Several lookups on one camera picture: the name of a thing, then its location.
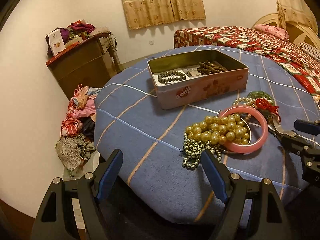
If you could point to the red patchwork bed quilt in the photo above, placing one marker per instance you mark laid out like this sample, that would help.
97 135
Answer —
303 67

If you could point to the white product box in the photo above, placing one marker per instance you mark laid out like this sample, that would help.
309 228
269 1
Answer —
56 42

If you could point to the striped pillow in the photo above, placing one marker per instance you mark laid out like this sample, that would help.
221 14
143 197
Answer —
310 50

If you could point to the red tassel knot ornament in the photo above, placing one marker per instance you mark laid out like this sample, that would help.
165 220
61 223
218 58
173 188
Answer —
264 104

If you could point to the pink rectangular tin box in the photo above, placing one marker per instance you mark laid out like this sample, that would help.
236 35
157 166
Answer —
223 74

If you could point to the printed paper tin liner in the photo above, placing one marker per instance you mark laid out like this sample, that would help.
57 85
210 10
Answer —
178 74

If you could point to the flat red box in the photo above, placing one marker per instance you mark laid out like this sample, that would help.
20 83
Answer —
69 48

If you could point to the pile of colourful clothes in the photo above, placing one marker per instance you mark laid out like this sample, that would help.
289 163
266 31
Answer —
75 146

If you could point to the magenta cloth on desk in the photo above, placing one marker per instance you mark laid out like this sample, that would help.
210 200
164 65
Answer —
80 27

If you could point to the purple cloth bundle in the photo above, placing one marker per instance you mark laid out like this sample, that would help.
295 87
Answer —
64 34

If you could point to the pink pillow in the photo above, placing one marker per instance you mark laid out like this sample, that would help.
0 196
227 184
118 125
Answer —
273 30

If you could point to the brown wooden desk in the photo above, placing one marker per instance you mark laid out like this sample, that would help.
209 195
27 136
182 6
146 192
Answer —
92 63

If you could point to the beige patterned window curtain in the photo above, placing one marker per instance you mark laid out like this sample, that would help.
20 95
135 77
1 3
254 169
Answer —
141 14

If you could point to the beige curtain at right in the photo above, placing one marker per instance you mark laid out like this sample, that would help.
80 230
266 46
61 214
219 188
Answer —
296 11

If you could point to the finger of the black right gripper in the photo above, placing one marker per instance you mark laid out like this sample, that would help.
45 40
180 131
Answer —
289 140
312 128

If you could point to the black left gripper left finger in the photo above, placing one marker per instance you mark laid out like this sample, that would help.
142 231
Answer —
94 187

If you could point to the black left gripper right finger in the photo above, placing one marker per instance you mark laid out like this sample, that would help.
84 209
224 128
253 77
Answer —
228 187

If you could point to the green jade bangle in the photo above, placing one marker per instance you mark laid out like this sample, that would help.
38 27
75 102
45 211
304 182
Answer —
261 94

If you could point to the cream wooden headboard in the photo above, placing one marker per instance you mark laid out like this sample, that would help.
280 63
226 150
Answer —
297 32

